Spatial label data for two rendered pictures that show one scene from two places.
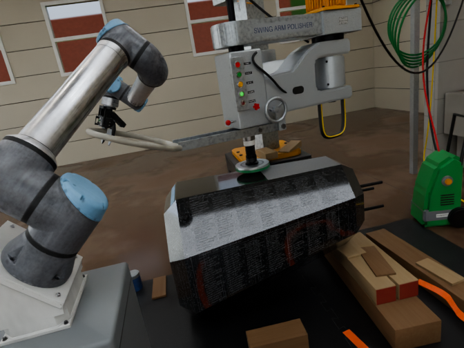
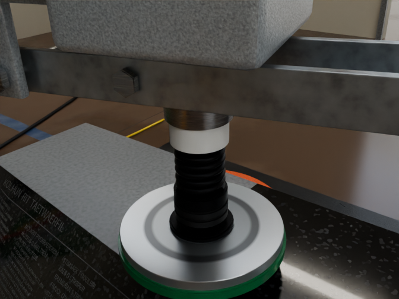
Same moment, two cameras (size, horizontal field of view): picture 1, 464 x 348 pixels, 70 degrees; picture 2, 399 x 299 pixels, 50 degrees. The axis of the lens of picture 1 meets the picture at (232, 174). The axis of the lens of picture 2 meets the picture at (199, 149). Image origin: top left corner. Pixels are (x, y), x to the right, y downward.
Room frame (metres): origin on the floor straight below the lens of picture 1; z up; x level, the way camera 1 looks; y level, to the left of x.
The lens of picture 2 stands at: (2.31, 0.20, 1.23)
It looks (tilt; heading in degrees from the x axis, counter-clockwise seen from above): 28 degrees down; 227
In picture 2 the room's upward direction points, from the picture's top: 1 degrees counter-clockwise
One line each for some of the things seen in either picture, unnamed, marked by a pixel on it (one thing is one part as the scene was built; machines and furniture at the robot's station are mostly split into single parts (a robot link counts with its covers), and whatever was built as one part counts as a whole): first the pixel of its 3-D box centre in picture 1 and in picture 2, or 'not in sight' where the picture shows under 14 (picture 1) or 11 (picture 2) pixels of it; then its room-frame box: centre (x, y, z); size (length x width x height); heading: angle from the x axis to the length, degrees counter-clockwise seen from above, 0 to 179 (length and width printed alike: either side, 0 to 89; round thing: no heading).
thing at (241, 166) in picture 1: (252, 164); (201, 226); (2.00, -0.13, 0.87); 0.21 x 0.21 x 0.01
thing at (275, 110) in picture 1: (272, 110); not in sight; (1.94, -0.29, 1.20); 0.15 x 0.10 x 0.15; 113
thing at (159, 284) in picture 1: (159, 286); not in sight; (2.13, 0.66, 0.02); 0.25 x 0.10 x 0.01; 8
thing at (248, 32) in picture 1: (286, 32); not in sight; (2.14, -0.46, 1.62); 0.96 x 0.25 x 0.17; 113
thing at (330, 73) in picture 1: (329, 72); not in sight; (2.26, -0.74, 1.34); 0.19 x 0.19 x 0.20
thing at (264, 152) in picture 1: (266, 153); not in sight; (2.48, -0.29, 0.81); 0.20 x 0.10 x 0.05; 16
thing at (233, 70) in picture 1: (239, 84); not in sight; (1.87, -0.11, 1.37); 0.08 x 0.03 x 0.28; 113
